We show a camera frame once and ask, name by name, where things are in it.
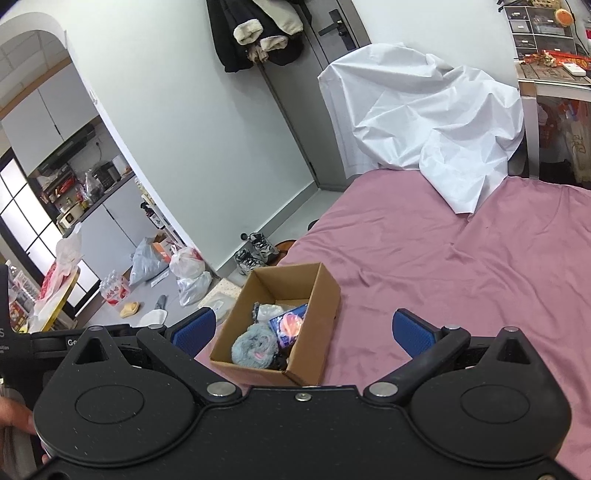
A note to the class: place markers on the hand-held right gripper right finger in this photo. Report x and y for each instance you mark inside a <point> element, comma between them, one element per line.
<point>411,332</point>

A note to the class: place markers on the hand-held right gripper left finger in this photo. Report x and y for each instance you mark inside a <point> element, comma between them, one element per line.
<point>196,330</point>

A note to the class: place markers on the grey-blue fluffy plush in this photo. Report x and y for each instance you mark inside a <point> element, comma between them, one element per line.
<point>251,344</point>

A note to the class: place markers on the white stuffing plastic bag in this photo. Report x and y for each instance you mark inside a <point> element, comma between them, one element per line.
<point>272,313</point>

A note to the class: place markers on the blue planet print packet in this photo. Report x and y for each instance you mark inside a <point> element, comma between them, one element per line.
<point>288,325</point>

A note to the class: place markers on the cardboard box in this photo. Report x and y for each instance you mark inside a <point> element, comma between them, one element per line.
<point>318,295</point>

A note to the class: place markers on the yellow soft item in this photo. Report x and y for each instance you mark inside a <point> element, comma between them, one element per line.
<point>130,309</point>

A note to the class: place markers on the person's left hand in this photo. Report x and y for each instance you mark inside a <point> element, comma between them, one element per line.
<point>14,413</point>

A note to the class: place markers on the white slipper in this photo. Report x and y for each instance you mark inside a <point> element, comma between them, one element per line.
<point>153,318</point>

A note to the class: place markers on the round yellow-edged table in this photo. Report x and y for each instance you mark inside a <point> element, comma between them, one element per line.
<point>57,307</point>

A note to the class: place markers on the white and red plastic bag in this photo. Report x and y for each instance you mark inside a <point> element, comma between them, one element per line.
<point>187,263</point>

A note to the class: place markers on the pink bed sheet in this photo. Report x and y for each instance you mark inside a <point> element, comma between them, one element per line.
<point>461,277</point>

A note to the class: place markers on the grey-blue plastic bag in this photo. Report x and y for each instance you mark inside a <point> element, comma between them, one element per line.
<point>145,263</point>

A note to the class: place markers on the grey sneaker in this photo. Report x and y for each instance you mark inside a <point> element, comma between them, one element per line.
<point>263,247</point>
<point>247,262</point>

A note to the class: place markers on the pack of water bottles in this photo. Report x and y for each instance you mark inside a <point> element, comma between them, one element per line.
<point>115,290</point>

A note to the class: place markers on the white plastic bag on table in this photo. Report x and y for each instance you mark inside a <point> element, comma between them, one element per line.
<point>62,258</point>

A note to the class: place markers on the white rice cooker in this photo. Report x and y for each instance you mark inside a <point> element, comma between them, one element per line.
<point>70,218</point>

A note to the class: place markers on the kitchen range hood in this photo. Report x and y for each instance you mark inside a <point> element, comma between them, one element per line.
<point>64,152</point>

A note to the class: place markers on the white crumpled cover sheet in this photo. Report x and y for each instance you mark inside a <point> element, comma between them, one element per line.
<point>415,115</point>

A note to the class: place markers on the grey desk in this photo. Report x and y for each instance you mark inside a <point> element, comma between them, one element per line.
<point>533,129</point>

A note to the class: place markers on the grey door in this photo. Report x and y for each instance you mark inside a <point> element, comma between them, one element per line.
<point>300,101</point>

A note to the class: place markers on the black hanging coat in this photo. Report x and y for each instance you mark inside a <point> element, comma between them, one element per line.
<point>226,41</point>

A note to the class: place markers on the white remote control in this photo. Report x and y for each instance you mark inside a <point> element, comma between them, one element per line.
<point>575,70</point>

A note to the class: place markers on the drawer organizer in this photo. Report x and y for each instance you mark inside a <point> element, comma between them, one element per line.
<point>540,32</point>

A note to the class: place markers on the orange plush toy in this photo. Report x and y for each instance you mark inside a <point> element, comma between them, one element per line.
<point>564,17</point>

